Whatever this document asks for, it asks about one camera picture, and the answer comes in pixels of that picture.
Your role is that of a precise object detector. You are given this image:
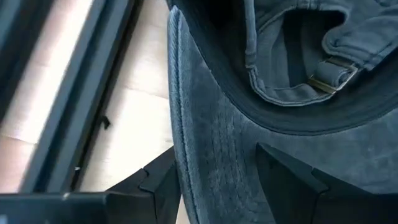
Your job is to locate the dark grey baseball cap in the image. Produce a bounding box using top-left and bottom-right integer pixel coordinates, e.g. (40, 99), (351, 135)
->
(166, 0), (398, 224)

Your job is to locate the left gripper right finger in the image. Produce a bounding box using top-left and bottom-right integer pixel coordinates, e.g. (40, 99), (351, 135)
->
(255, 142), (330, 224)

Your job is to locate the black aluminium table frame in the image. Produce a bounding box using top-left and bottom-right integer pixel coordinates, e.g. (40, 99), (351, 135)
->
(0, 0), (144, 194)

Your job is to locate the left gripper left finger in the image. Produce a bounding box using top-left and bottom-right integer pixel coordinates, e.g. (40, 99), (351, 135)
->
(105, 146), (182, 224)

